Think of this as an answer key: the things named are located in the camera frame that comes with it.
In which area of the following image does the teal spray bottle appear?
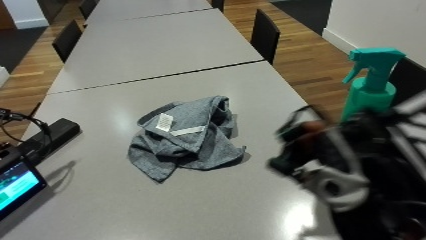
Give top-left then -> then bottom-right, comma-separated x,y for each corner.
339,47 -> 407,123

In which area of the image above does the white cube with black markers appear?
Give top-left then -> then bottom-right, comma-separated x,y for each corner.
389,90 -> 426,174

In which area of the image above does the grey crumpled cloth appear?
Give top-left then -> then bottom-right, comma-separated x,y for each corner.
126,95 -> 247,183

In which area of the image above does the black chair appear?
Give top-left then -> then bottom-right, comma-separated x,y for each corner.
209,0 -> 226,13
50,19 -> 85,64
249,8 -> 282,66
78,0 -> 100,21

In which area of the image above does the black rectangular box device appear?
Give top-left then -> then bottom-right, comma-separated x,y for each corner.
17,117 -> 82,166

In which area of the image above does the tablet with lit screen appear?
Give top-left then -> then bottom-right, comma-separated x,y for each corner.
0,156 -> 48,222

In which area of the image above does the black cable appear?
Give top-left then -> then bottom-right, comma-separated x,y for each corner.
0,102 -> 53,145

